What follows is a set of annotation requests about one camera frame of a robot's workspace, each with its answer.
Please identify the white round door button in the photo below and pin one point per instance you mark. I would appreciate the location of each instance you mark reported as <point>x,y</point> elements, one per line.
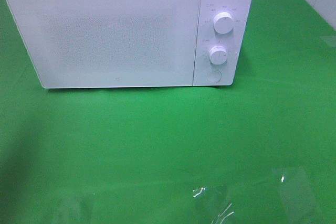
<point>213,76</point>

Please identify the white microwave door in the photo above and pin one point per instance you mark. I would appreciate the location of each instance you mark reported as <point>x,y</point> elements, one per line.
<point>109,43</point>

